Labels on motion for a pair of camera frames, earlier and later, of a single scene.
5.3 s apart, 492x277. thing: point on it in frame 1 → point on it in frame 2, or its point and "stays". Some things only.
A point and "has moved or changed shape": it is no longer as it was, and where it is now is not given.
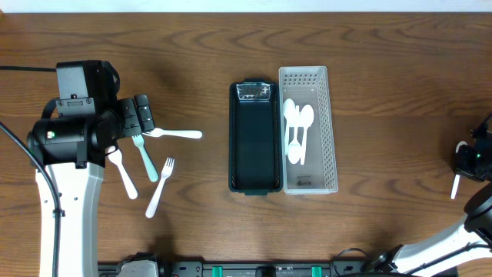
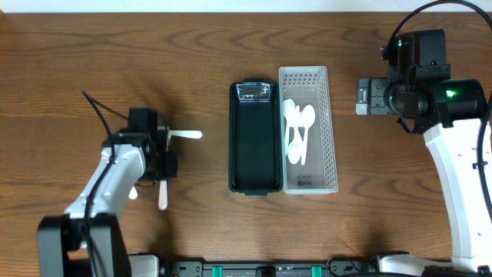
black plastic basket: x=255 y=133 stays
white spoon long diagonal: x=307 y=118 stays
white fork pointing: x=158 y=132 stays
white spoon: x=457 y=176 has moved or changed shape
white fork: x=166 y=170 → x=163 y=195
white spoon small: x=289 y=108 stays
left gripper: x=130 y=118 → x=167 y=155
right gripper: x=469 y=168 → x=376 y=87
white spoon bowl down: x=295 y=148 stays
